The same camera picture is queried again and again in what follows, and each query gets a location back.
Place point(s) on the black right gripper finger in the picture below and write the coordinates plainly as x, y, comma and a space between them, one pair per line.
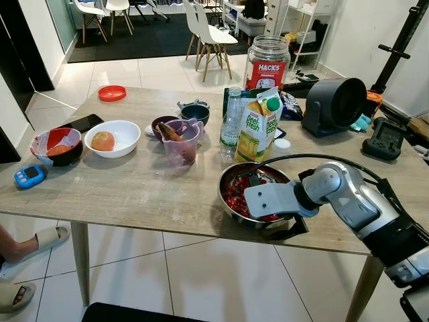
249, 179

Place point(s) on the red dried chillies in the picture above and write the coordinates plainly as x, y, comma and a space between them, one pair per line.
234, 192

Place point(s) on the steel bowl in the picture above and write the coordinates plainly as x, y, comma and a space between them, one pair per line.
231, 204

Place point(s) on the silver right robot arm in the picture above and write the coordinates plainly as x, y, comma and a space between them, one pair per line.
355, 201

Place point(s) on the small white capped jar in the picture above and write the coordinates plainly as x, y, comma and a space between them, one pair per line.
282, 143

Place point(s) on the Peel Fresh juice carton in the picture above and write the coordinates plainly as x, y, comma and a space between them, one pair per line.
258, 131

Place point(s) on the clear plastic water bottle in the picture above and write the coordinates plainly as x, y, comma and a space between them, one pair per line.
231, 121

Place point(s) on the purple plastic measuring cup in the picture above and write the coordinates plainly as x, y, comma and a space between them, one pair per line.
181, 152

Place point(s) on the dark teal bowl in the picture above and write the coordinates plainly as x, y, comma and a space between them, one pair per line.
196, 115

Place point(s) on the dark green box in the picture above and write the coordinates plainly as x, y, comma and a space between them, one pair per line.
249, 95

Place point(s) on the blue snack packet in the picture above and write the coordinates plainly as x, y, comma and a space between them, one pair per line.
291, 106

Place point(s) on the grey kitchen utensil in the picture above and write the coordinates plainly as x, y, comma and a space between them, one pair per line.
181, 104

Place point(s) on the small purple bowl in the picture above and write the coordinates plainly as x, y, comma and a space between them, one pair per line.
163, 121

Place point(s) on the black round fan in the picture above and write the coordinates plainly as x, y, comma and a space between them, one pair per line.
328, 111

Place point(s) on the small white lid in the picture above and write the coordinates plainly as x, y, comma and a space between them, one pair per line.
149, 131

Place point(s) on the clear Hacks candy jar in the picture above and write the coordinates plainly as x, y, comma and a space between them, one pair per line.
267, 67

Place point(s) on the light wooden table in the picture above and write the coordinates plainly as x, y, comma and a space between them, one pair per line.
134, 191

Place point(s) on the small teal object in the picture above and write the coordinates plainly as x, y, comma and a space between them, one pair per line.
362, 123

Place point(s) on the black handheld device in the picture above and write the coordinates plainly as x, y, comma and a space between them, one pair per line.
383, 139

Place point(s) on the white bowl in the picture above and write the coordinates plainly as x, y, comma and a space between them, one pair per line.
122, 149

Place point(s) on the white chair wooden legs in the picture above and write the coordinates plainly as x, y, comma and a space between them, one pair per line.
213, 37
117, 5
191, 20
87, 8

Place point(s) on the small orange object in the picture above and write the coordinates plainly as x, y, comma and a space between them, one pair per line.
374, 99

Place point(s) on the small yellow box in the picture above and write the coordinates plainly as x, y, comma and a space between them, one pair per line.
291, 37

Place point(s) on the round orange onion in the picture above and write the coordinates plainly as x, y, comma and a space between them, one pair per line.
102, 141

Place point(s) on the red plastic lid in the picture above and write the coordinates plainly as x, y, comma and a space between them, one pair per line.
112, 93

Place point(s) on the white drawer cabinet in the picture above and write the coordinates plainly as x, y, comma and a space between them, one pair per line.
276, 15

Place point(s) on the black backpack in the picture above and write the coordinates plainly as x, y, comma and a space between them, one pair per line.
253, 8

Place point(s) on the black smartphone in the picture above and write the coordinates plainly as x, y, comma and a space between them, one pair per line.
87, 122

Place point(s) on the black rug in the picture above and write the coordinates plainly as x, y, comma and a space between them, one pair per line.
147, 40

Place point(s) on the red and black bowl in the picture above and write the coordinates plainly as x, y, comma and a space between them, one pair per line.
70, 159

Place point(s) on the black stand pole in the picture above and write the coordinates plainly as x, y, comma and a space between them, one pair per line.
395, 51

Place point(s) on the beige slipper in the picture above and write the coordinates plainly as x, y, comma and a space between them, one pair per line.
53, 236
10, 302

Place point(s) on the blue digital timer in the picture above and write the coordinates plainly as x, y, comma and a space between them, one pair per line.
30, 176

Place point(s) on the person's bare leg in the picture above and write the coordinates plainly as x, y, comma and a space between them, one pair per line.
13, 249

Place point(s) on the black door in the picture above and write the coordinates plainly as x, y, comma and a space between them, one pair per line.
23, 47

